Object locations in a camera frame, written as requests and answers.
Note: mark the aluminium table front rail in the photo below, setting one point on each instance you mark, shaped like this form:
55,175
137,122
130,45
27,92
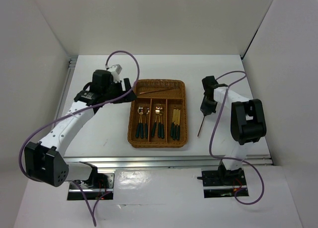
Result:
135,162

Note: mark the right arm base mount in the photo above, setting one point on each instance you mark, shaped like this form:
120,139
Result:
214,186

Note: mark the gold spoon green handle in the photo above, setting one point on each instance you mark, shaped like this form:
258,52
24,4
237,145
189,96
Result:
138,130
146,112

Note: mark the gold spoon pile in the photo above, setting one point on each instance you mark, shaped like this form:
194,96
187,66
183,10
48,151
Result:
142,123

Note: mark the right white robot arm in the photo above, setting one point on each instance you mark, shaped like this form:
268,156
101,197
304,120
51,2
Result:
247,123

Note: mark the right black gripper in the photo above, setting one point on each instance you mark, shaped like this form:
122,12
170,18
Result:
205,109

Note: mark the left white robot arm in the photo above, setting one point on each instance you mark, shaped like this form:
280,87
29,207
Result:
44,160

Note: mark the copper chopstick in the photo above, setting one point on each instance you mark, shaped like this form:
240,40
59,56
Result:
157,90
201,125

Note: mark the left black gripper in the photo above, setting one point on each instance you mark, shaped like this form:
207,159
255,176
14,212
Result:
119,84

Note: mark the brown wicker cutlery tray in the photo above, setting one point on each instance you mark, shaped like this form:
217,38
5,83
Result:
168,100

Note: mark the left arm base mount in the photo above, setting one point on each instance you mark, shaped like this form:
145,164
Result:
97,186

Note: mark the aluminium left side rail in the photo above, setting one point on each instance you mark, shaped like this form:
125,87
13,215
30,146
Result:
66,86

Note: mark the gold knife pile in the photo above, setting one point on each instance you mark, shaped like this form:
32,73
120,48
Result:
173,123

